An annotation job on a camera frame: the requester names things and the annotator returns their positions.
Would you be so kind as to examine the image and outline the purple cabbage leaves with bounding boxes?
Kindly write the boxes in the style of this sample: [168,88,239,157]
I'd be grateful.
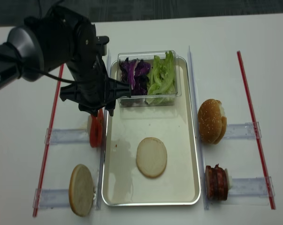
[119,58,152,96]

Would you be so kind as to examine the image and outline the green lettuce leaves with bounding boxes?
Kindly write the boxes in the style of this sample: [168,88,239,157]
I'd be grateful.
[145,51,176,105]

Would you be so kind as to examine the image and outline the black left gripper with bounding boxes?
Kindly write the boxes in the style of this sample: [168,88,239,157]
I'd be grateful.
[44,6,131,110]

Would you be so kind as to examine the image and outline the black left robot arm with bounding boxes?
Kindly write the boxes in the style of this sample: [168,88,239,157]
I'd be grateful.
[0,5,131,115]

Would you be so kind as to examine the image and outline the right red rail strip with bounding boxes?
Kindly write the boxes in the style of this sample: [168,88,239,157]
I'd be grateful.
[237,51,276,210]

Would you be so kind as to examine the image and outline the clear pusher track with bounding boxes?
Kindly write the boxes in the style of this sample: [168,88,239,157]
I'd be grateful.
[223,122,261,139]
[45,128,89,145]
[33,188,70,209]
[228,177,275,197]

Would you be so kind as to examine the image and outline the upper right clear pusher track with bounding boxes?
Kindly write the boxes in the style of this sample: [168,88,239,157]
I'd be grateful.
[223,122,261,139]

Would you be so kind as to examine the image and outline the clear plastic salad box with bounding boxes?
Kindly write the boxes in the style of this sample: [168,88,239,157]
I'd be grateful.
[116,50,181,107]

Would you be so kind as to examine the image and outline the bun bottom on tray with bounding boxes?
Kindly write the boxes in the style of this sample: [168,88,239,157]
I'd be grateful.
[136,137,167,178]

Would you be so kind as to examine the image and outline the lower left clear pusher track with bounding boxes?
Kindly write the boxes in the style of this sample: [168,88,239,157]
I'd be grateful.
[33,188,70,209]

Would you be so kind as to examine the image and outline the upper left clear pusher track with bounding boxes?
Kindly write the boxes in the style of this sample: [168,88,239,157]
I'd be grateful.
[45,128,89,145]

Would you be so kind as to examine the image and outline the cream metal tray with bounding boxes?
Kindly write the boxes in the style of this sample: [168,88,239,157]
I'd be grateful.
[101,57,201,206]

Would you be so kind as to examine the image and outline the plain bun slice right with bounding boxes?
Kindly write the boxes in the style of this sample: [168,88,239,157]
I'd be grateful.
[214,100,227,144]

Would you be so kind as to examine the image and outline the upright bun half left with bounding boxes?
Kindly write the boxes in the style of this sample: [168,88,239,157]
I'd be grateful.
[69,164,94,217]

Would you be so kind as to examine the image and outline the stacked meat patties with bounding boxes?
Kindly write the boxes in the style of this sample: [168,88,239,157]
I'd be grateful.
[205,164,229,201]

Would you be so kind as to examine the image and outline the tomato slice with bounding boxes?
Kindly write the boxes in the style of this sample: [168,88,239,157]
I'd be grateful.
[89,116,101,148]
[97,109,104,146]

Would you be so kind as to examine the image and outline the left clear long rail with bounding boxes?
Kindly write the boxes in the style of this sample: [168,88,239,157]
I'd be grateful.
[95,49,112,210]

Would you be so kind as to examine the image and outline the sesame bun top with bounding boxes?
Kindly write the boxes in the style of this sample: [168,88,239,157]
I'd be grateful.
[198,99,226,144]

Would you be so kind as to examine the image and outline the red rail strip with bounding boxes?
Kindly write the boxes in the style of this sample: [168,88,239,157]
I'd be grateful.
[32,64,65,217]
[237,51,276,210]

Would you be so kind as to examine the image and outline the lower right clear pusher track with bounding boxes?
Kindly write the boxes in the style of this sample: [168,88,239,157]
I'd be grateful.
[228,177,275,197]

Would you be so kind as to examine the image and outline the left red rail strip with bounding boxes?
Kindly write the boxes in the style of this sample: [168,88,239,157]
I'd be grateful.
[32,64,65,217]

